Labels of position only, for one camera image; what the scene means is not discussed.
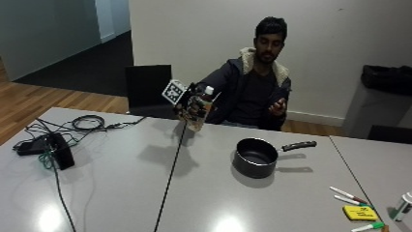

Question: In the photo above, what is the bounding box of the clear plastic bottle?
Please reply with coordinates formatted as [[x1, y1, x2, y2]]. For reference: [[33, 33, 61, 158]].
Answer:
[[179, 85, 215, 132]]

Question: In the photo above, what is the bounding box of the white marker cube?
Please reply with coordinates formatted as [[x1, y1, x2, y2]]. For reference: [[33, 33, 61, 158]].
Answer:
[[161, 79, 188, 105]]

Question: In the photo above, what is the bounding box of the black chair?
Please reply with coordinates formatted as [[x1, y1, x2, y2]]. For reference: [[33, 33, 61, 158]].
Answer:
[[124, 64, 179, 120]]

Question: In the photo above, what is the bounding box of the the person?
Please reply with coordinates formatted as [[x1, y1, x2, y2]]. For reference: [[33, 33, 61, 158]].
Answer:
[[197, 16, 292, 131]]

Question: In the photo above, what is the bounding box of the black saucepan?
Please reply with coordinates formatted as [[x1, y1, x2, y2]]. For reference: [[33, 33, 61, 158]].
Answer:
[[232, 137, 319, 180]]

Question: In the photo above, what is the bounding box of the black electronics box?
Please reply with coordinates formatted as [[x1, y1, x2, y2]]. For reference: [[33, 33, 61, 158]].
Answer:
[[45, 132, 76, 171]]

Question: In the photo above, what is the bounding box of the black flat device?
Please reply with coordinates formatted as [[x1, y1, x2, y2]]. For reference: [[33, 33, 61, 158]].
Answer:
[[13, 136, 51, 157]]

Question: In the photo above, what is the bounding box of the grey bin with black bag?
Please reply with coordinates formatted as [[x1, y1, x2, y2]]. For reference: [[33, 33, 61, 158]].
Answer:
[[341, 64, 412, 139]]

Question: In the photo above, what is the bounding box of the red-capped white marker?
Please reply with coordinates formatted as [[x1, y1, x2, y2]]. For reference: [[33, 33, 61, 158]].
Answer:
[[328, 186, 369, 205]]

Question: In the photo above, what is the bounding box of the dark chair back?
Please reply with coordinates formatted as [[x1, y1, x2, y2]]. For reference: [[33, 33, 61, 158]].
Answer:
[[367, 125, 412, 145]]

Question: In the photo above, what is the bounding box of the green-capped white marker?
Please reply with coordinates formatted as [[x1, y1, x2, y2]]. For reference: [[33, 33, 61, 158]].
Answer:
[[351, 221, 387, 232], [333, 194, 373, 209]]

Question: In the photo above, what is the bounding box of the yellow eraser block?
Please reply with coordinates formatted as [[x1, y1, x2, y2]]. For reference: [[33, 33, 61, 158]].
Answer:
[[341, 205, 380, 222]]

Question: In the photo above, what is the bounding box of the white spray bottle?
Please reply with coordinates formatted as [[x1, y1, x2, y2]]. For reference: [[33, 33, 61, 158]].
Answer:
[[393, 191, 412, 222]]

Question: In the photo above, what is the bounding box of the black coiled cable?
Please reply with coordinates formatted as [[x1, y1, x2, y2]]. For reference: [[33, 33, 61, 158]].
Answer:
[[24, 114, 148, 136]]

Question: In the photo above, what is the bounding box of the green cable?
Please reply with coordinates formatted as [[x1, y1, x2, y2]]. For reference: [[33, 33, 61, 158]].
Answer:
[[37, 146, 56, 170]]

